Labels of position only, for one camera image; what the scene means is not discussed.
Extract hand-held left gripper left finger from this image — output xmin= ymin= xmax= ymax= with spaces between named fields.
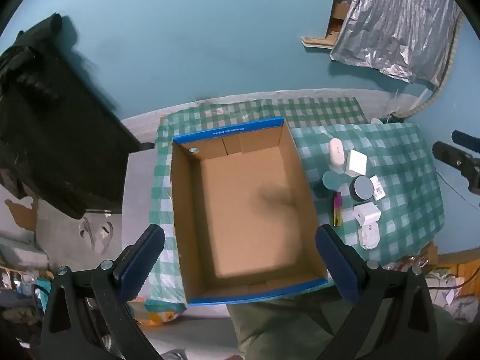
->
xmin=39 ymin=224 xmax=166 ymax=360

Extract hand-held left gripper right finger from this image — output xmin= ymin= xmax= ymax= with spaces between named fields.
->
xmin=315 ymin=224 xmax=447 ymax=360

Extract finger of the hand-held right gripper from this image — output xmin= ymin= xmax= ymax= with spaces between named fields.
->
xmin=452 ymin=130 xmax=480 ymax=154
xmin=432 ymin=141 xmax=480 ymax=196

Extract white pronged charger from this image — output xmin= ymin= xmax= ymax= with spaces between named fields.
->
xmin=357 ymin=222 xmax=379 ymax=250

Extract iridescent lighter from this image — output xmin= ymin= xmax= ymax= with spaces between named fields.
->
xmin=332 ymin=191 xmax=344 ymax=227

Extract white cube charger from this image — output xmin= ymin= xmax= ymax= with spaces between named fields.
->
xmin=353 ymin=202 xmax=381 ymax=227

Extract white pill bottle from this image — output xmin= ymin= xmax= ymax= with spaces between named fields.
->
xmin=369 ymin=175 xmax=387 ymax=201

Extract black round speaker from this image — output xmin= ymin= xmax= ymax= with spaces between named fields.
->
xmin=349 ymin=175 xmax=375 ymax=200

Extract green tin can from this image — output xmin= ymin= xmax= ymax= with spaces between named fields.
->
xmin=322 ymin=170 xmax=347 ymax=196

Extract white square box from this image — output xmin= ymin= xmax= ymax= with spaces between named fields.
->
xmin=345 ymin=149 xmax=372 ymax=178

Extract white oval case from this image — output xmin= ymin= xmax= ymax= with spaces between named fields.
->
xmin=329 ymin=138 xmax=346 ymax=166

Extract blue-edged cardboard box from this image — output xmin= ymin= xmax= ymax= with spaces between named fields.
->
xmin=170 ymin=118 xmax=329 ymax=305

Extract green checkered tablecloth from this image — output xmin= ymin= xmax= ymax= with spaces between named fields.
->
xmin=144 ymin=97 xmax=445 ymax=313

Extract white slipper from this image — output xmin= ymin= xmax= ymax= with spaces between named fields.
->
xmin=92 ymin=221 xmax=115 ymax=254
xmin=78 ymin=217 xmax=94 ymax=248

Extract olive green pants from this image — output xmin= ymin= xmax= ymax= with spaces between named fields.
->
xmin=225 ymin=289 xmax=466 ymax=360

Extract silver foil sheet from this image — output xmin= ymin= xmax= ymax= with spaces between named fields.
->
xmin=330 ymin=0 xmax=462 ymax=89

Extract dark cloth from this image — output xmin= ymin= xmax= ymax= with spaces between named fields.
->
xmin=0 ymin=13 xmax=143 ymax=220

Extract cardboard strip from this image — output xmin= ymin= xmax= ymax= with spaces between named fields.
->
xmin=300 ymin=35 xmax=338 ymax=50

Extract braided cord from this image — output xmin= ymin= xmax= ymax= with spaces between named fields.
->
xmin=390 ymin=19 xmax=462 ymax=119

